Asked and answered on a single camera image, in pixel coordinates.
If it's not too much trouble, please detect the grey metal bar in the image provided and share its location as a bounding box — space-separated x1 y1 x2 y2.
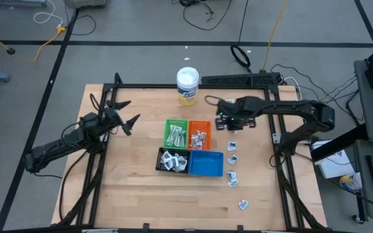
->
0 0 48 7

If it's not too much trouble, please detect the wipes canister yellow blue label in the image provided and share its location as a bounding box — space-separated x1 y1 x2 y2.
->
338 171 364 192

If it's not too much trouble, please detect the yellow power cable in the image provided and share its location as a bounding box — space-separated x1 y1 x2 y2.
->
0 24 67 63
262 0 288 72

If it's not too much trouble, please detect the orange plastic basket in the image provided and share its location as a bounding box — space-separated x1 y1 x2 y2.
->
187 120 212 151

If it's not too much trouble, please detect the black plastic basket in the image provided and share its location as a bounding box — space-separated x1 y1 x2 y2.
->
155 147 191 174

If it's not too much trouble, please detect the white floor cable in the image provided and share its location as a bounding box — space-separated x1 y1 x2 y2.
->
32 0 65 28

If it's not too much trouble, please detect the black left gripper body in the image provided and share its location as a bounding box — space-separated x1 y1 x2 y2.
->
80 108 126 133

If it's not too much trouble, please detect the black coiled cable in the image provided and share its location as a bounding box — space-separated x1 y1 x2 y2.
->
230 0 252 74

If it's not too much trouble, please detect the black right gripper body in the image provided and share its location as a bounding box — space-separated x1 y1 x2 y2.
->
216 96 262 131

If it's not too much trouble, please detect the Lysol wipes canister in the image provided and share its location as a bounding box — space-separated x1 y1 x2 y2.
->
175 66 200 107

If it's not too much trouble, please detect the green plastic basket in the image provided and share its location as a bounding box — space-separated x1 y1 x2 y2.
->
163 118 189 150

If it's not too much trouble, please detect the grey equipment box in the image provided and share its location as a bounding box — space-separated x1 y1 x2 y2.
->
63 0 106 9

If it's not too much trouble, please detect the blue plastic basket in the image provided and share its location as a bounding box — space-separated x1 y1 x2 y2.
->
188 150 225 178

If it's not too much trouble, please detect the black aluminium table frame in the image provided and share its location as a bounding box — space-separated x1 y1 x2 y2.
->
52 72 329 233

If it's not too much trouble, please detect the grey desk with keyboard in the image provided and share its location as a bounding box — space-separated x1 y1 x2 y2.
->
351 139 373 224

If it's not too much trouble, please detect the black cable bundle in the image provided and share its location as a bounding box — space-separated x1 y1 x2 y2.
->
270 63 361 127

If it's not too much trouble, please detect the black cable tangle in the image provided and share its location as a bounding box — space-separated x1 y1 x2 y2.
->
172 0 233 32

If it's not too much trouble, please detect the black floor cable loop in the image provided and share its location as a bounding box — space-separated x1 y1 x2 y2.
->
63 3 97 36

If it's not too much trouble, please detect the white cardboard box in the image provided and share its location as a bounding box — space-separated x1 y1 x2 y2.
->
311 140 356 180

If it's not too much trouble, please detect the black desk beam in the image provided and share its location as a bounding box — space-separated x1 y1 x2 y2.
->
309 122 368 162

